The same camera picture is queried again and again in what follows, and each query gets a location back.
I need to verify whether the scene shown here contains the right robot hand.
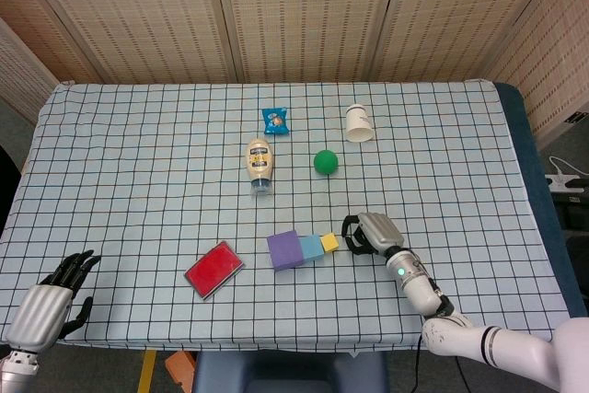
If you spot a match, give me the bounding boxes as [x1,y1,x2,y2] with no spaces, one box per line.
[341,212,407,257]

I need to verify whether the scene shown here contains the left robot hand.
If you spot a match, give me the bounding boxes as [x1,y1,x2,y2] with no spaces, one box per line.
[5,249,103,352]

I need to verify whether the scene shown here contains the yellow foam cube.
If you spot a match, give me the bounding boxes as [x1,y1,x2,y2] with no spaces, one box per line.
[320,232,341,255]

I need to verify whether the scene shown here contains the blue foam cube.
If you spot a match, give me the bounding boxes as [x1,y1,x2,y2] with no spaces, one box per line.
[299,233,327,262]

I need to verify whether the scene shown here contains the purple foam cube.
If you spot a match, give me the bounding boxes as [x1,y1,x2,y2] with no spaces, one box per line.
[266,229,306,272]

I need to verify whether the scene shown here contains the green ball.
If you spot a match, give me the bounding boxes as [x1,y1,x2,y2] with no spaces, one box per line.
[313,149,341,177]

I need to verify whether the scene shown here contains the white paper cup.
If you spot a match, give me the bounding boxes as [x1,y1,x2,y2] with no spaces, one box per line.
[345,103,375,144]

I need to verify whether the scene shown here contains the yellow floor tape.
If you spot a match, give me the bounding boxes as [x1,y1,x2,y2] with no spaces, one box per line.
[136,350,157,393]

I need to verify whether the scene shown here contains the mayonnaise squeeze bottle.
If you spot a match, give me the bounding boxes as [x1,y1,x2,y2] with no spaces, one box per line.
[245,136,275,198]

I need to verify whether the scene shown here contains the orange object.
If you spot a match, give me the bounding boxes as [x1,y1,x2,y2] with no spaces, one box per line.
[165,349,195,389]

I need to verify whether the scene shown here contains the blue snack packet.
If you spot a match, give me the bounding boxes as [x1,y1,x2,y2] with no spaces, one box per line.
[261,107,292,136]

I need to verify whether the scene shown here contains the red ink pad tin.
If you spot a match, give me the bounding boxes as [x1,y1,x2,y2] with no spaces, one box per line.
[183,239,247,303]

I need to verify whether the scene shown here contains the dark blue padded table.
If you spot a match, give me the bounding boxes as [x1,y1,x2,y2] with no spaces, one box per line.
[494,82,589,334]

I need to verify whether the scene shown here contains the blue checkered tablecloth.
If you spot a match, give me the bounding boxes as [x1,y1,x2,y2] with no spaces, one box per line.
[0,81,576,352]

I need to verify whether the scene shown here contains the white power strip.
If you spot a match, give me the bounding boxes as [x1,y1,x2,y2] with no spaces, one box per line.
[545,173,589,192]

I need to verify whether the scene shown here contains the black box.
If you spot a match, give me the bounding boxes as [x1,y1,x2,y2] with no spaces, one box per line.
[551,190,589,231]

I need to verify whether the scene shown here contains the woven folding screen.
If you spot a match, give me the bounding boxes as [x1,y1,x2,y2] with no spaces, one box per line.
[0,0,589,145]

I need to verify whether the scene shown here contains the white power cable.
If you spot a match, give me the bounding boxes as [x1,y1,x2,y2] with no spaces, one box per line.
[550,156,576,178]

